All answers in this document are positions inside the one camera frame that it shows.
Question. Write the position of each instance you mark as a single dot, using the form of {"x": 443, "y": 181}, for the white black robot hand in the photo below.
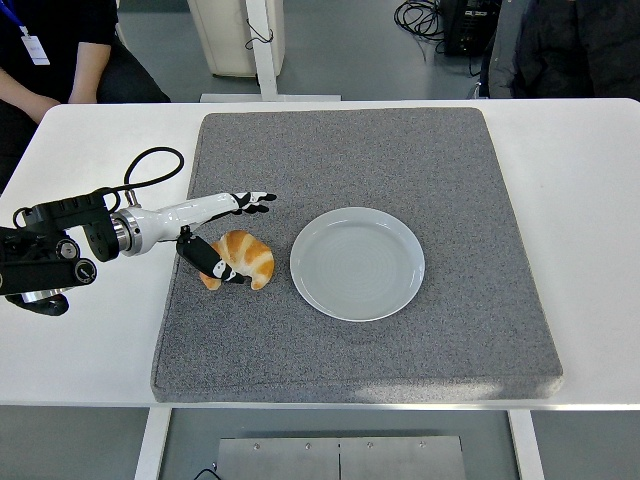
{"x": 170, "y": 220}

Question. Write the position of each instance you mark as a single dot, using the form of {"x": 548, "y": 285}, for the golden croissant bread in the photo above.
{"x": 250, "y": 255}

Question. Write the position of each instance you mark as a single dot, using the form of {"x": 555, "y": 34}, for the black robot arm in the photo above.
{"x": 50, "y": 270}

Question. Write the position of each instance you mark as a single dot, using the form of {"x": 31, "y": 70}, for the round grey plate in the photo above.
{"x": 357, "y": 265}

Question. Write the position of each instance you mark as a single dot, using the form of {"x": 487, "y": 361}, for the grey metal plate with screws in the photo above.
{"x": 340, "y": 460}

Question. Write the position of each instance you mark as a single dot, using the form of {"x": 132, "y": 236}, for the white table column with foot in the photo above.
{"x": 265, "y": 60}

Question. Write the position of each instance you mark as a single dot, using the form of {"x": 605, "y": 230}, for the cream white cabinet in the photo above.
{"x": 220, "y": 30}

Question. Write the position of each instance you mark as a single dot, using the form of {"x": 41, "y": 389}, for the white table leg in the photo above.
{"x": 152, "y": 445}
{"x": 525, "y": 445}

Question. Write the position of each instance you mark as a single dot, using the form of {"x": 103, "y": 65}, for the grey fabric mat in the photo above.
{"x": 400, "y": 165}

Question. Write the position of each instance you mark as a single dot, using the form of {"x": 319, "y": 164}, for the black equipment box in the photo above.
{"x": 470, "y": 30}

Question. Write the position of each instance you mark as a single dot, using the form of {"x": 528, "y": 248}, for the person in dark jacket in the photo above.
{"x": 575, "y": 50}

